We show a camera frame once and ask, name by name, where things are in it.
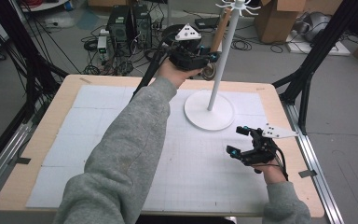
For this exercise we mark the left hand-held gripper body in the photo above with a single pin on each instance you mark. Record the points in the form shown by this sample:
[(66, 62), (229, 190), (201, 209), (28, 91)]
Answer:
[(186, 56)]

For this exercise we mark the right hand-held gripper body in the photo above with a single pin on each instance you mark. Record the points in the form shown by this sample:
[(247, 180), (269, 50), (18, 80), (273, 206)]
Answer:
[(262, 149)]

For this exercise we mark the white hook stand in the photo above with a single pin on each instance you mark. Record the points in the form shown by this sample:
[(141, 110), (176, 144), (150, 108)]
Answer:
[(209, 115)]

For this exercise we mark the person's left hand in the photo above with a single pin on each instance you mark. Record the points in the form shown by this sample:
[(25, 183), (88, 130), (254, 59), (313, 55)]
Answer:
[(174, 73)]

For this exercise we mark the person's right hand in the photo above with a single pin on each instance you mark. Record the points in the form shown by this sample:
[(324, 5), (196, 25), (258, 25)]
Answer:
[(272, 173)]

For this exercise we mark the black flat box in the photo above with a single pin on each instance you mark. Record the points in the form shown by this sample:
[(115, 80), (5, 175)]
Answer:
[(206, 22)]

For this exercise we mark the black round stool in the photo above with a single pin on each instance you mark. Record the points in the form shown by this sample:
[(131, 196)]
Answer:
[(171, 30)]

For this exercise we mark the grey tape piece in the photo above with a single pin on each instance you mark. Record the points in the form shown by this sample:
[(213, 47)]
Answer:
[(307, 173), (23, 160)]

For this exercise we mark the black computer tower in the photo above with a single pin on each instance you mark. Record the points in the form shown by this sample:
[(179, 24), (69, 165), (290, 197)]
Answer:
[(142, 26), (118, 25)]

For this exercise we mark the large open cardboard box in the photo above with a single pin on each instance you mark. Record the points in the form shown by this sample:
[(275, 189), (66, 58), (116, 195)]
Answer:
[(279, 21)]

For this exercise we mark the small box with green light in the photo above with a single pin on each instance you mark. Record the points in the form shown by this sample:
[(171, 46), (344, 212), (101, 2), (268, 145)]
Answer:
[(102, 43)]

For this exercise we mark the grey rounded device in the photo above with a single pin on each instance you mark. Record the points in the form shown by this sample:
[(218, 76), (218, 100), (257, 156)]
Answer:
[(317, 25)]

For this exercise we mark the white grid mat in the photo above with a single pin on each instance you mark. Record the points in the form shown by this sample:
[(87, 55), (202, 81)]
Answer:
[(84, 102)]

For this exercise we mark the wooden table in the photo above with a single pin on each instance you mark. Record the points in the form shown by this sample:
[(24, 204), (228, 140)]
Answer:
[(74, 80)]

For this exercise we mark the white flat board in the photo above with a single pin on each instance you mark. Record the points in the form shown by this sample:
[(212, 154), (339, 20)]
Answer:
[(329, 48)]

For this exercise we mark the white round table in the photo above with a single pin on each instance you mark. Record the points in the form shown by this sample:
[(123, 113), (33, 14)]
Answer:
[(43, 5)]

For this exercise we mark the aluminium rail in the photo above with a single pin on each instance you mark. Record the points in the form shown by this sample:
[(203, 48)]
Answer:
[(3, 158), (315, 161)]

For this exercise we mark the black metal frame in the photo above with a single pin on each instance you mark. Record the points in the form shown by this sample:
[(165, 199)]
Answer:
[(28, 62), (310, 62)]

